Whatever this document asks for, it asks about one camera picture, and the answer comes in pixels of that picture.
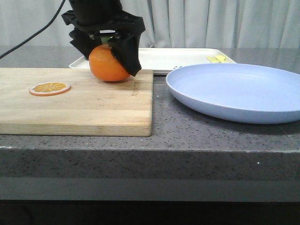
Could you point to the yellow-green plastic spoon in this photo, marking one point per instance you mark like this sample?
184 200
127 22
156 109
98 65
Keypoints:
221 58

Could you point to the orange slice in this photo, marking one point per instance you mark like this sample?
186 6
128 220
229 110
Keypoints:
49 89

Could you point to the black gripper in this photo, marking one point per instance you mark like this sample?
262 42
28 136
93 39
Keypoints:
93 19

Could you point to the cream serving tray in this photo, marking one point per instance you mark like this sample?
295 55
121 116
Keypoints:
164 60

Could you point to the wooden cutting board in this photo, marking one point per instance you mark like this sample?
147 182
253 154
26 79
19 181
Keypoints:
90 107

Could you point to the orange fruit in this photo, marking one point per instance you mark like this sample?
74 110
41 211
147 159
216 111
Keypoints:
104 66

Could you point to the light blue plate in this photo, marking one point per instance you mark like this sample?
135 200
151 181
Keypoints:
238 92

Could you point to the yellow-green plastic fork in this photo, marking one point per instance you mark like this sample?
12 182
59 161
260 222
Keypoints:
212 59

